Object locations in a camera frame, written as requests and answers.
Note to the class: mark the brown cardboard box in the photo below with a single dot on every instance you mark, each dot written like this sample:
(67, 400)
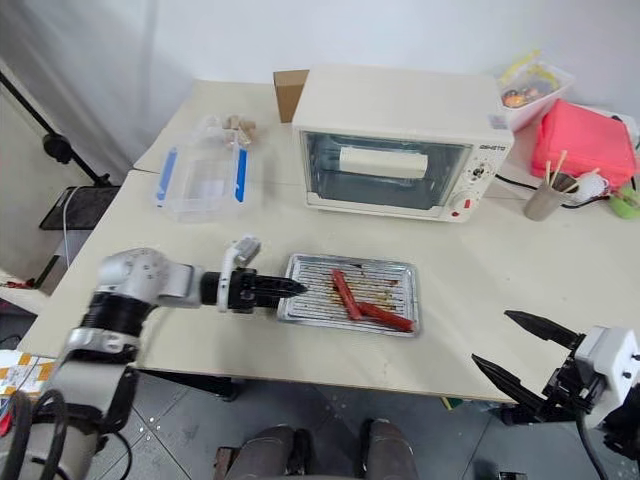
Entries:
(287, 95)

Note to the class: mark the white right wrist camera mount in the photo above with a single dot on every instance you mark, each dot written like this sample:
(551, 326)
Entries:
(607, 362)

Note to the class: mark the dark brown rounded shape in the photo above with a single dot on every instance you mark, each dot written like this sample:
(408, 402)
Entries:
(270, 452)
(387, 450)

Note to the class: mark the glass oven door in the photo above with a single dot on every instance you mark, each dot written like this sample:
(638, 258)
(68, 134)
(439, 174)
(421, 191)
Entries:
(380, 192)

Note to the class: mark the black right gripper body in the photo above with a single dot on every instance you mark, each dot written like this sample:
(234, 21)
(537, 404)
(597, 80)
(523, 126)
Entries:
(570, 387)

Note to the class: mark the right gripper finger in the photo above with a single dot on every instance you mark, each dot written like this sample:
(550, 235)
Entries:
(510, 385)
(547, 330)

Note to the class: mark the wooden chopstick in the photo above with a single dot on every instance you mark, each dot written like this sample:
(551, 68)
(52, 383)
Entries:
(548, 172)
(559, 167)

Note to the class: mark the green plastic object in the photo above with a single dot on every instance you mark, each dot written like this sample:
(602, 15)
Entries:
(624, 205)

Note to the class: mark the black stand base plate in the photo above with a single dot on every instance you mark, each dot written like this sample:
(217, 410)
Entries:
(80, 207)

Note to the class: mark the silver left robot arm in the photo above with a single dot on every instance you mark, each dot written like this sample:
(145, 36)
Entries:
(150, 280)

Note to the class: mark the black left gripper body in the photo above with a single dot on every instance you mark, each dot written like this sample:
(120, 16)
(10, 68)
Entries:
(245, 292)

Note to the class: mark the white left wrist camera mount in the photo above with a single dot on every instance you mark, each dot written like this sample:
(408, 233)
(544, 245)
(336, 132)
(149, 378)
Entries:
(244, 247)

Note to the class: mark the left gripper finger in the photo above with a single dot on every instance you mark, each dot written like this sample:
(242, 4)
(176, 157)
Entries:
(280, 294)
(280, 282)

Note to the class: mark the clear container with blue clips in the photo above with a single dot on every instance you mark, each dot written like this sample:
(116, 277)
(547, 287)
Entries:
(200, 182)

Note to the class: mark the silver metal baking tray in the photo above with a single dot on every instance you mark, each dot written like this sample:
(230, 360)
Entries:
(320, 290)

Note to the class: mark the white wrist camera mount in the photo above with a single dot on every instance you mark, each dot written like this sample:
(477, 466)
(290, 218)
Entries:
(607, 362)
(244, 247)

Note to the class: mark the long red sausage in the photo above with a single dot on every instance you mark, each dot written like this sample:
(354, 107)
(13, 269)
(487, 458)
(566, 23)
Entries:
(387, 316)
(346, 295)

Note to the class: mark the white crumpled object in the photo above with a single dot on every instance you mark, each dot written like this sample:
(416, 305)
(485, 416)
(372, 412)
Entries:
(591, 186)

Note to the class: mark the white bin of small items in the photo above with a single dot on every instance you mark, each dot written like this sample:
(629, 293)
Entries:
(535, 95)

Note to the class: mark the cream toaster oven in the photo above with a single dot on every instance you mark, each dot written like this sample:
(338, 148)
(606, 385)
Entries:
(400, 115)

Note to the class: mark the black stand pole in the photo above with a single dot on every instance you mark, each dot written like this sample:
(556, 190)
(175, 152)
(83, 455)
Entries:
(55, 142)

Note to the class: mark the red plastic box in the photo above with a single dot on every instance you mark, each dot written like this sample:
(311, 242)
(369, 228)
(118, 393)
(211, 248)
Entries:
(582, 140)

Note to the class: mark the printed cardboard carton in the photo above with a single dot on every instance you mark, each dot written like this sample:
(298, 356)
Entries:
(22, 372)

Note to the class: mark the red-marked oven timer knob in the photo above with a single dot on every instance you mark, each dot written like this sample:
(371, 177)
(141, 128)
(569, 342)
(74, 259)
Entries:
(463, 204)

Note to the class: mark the grey cup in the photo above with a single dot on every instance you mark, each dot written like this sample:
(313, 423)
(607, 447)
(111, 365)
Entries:
(545, 202)

